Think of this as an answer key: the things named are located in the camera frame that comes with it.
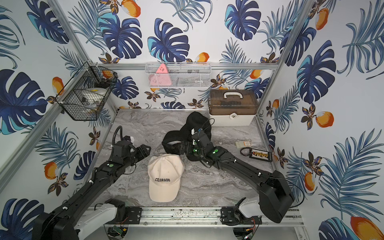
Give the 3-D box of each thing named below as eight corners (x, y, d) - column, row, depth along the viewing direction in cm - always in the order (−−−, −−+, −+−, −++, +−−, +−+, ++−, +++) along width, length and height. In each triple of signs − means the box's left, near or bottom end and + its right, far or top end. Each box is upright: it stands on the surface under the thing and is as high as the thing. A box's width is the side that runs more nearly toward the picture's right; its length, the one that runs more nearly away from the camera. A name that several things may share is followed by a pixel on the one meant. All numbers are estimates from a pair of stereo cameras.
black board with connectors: (249, 157, 97) (250, 156, 95) (249, 149, 101) (250, 147, 99) (271, 162, 95) (273, 160, 93) (270, 153, 99) (271, 151, 97)
